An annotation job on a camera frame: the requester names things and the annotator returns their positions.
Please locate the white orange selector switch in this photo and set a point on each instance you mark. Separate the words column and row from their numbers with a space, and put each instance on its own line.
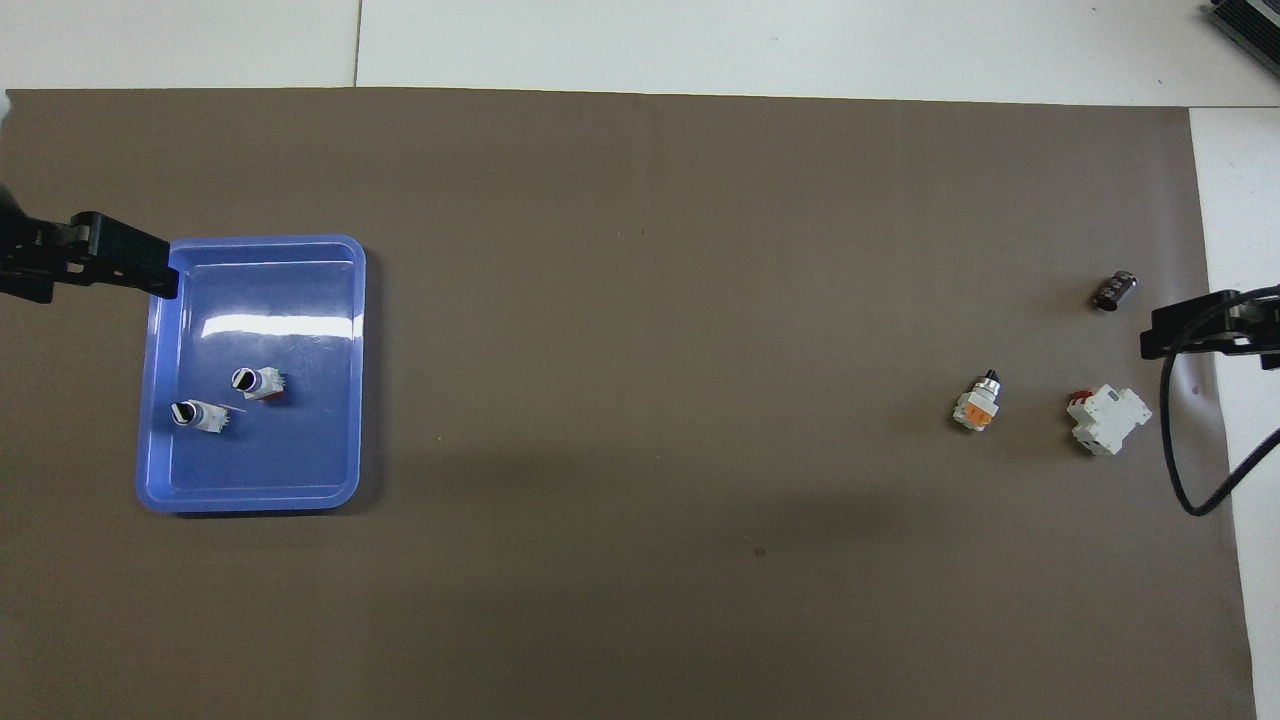
column 262, row 383
column 977, row 405

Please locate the small dark connector block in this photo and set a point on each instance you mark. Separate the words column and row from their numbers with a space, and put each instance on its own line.
column 1115, row 291

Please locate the white circuit breaker red lever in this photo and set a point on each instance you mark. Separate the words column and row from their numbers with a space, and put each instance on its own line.
column 1110, row 420

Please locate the blue plastic tray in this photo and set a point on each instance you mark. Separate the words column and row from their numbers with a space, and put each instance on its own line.
column 300, row 450

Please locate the dark ribbed device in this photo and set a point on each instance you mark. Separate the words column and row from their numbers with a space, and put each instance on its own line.
column 1250, row 25

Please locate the brown paper table mat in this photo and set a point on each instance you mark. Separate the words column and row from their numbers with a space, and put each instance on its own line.
column 640, row 400

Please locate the white selector switch black knob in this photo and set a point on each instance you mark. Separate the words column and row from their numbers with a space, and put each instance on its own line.
column 205, row 416

